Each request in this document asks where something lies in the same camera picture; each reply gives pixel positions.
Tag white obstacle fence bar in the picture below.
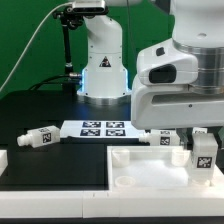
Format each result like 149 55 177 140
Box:
0 149 224 219

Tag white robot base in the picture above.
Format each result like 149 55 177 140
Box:
77 16 131 105

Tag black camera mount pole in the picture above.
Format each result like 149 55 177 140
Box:
52 7 84 88

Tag black base cables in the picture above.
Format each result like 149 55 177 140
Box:
29 73 83 92

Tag white square table top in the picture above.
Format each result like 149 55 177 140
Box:
107 146 224 190

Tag white marker tag sheet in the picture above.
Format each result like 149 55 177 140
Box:
60 120 143 138

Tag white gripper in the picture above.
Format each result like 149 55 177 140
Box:
131 76 224 150

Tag silver camera on mount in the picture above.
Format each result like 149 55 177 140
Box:
72 0 107 14

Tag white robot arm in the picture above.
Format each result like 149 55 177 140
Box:
131 0 224 130

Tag grey camera cable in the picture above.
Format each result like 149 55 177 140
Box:
0 2 74 94

